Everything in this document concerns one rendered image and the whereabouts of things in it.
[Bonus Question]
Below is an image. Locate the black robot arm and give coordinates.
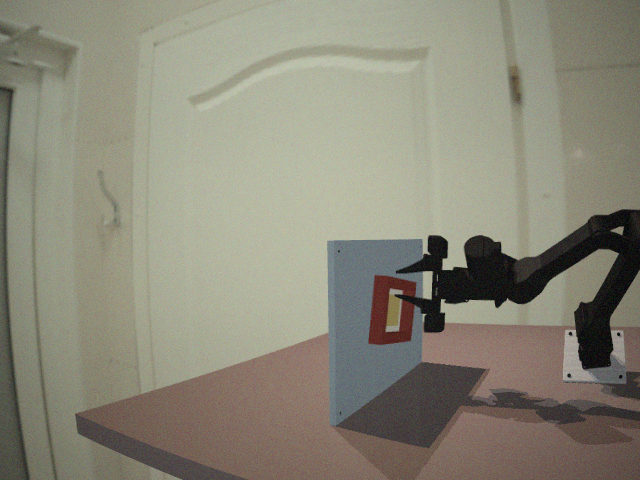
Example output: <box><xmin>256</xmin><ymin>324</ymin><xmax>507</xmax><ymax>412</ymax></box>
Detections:
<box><xmin>453</xmin><ymin>209</ymin><xmax>640</xmax><ymax>370</ymax></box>

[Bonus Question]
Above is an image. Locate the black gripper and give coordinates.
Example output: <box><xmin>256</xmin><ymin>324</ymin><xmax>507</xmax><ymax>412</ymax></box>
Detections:
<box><xmin>395</xmin><ymin>235</ymin><xmax>471</xmax><ymax>333</ymax></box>

